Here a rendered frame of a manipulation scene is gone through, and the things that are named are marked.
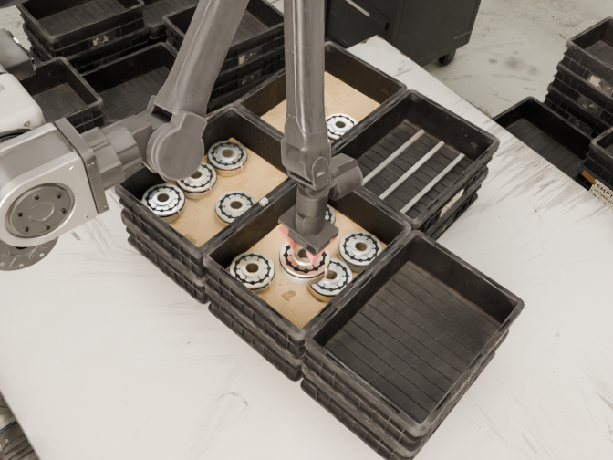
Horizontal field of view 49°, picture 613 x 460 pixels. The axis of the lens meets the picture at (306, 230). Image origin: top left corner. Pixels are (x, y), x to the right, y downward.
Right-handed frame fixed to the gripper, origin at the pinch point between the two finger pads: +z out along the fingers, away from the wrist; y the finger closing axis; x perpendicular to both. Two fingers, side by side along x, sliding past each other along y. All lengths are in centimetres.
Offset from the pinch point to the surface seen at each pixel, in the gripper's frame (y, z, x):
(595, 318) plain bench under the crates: -51, 34, -57
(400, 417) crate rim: -33.2, 12.0, 8.9
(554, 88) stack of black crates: 11, 67, -175
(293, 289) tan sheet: 4.6, 22.4, -3.6
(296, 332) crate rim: -6.7, 12.3, 8.9
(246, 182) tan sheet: 35.6, 22.7, -19.8
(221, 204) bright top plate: 32.9, 19.8, -8.1
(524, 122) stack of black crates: 13, 78, -161
